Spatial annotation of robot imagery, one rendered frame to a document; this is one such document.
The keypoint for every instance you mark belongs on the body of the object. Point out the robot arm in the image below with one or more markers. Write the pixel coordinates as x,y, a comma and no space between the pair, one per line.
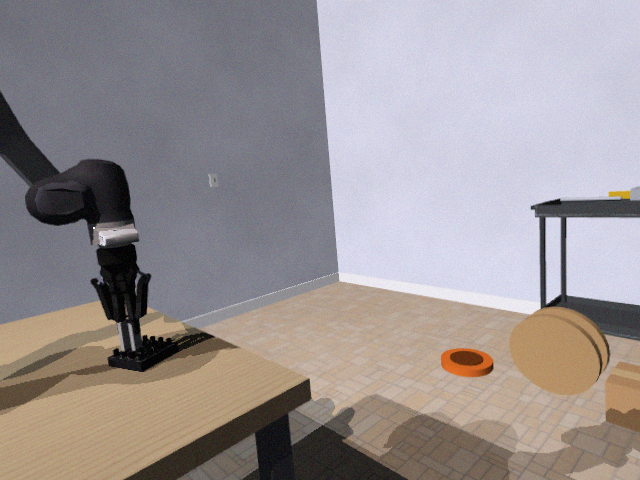
96,190

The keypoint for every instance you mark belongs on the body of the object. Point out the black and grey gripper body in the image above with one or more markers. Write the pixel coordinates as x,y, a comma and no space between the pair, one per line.
124,260

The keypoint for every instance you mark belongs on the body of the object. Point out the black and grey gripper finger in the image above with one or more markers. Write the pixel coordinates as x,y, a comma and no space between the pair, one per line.
115,303
135,303

